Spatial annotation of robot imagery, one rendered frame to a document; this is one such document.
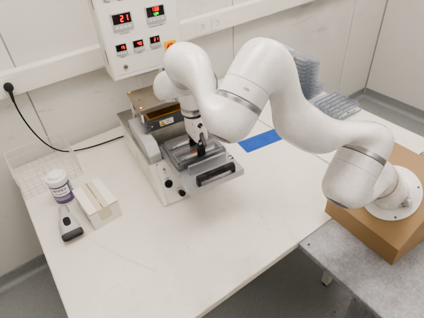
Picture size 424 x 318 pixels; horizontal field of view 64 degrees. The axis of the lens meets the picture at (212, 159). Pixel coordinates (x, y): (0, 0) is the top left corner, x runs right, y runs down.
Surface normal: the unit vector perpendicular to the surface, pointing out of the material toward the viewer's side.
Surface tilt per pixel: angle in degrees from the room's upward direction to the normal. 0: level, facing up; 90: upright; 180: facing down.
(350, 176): 44
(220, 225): 0
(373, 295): 0
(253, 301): 0
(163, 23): 90
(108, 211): 89
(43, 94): 90
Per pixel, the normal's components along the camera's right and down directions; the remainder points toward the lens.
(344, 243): -0.07, -0.77
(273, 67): 0.39, 0.21
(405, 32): -0.81, 0.41
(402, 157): -0.61, -0.29
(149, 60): 0.48, 0.54
